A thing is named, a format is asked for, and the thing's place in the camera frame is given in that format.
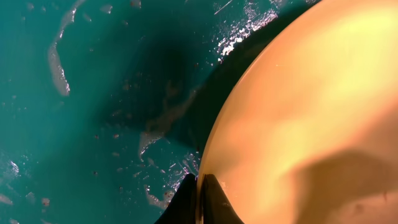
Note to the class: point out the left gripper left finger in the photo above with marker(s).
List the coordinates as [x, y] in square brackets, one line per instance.
[181, 209]

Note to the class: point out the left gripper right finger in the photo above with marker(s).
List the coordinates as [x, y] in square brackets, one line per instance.
[216, 207]

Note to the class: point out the yellow plate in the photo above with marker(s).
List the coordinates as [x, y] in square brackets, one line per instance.
[309, 133]

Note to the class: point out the teal plastic tray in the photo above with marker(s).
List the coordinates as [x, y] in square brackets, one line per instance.
[107, 105]

